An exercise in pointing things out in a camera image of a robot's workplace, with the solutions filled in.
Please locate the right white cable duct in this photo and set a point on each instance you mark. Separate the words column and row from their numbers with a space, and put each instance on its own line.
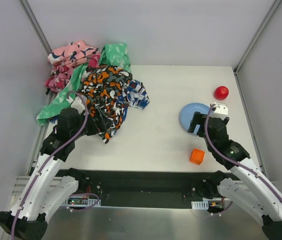
column 200, row 205

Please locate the right aluminium frame post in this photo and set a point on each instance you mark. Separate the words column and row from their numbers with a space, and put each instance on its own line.
column 257, row 35

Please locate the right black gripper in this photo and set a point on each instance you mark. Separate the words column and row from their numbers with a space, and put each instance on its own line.
column 200, row 122

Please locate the red apple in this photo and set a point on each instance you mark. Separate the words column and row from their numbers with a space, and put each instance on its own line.
column 221, row 93

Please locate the aluminium frame post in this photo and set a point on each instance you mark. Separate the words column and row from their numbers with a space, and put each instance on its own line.
column 36, row 26
column 257, row 35

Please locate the pink patterned cloth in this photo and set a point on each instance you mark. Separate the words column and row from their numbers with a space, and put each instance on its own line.
column 65, row 59

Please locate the light blue plastic plate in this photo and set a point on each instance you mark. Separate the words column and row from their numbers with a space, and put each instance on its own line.
column 187, row 112

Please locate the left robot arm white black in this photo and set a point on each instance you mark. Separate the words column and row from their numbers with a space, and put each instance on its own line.
column 28, row 218

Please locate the left white cable duct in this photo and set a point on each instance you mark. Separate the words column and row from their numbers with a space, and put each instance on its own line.
column 77, row 202

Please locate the left aluminium frame post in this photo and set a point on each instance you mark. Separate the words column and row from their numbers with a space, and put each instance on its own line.
column 36, row 26

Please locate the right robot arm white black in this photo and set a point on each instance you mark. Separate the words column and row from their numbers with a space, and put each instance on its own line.
column 261, row 199

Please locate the white cable duct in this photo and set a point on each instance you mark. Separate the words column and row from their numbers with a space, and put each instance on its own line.
column 200, row 205
column 77, row 202

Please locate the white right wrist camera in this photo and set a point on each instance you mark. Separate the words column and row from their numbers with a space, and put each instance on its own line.
column 219, row 110

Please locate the orange cube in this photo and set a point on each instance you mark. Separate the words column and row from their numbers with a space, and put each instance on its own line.
column 197, row 156

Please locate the green white tie-dye cloth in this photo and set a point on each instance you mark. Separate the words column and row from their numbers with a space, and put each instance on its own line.
column 111, row 55

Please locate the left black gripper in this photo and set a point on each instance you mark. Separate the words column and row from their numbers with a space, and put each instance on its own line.
column 100, row 119

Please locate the orange black camouflage cloth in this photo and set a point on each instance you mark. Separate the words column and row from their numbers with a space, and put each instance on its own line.
column 101, row 86

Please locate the blue white patterned cloth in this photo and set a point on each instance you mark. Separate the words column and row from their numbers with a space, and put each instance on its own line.
column 134, row 95

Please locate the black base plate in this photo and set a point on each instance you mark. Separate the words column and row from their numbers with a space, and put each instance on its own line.
column 145, row 189

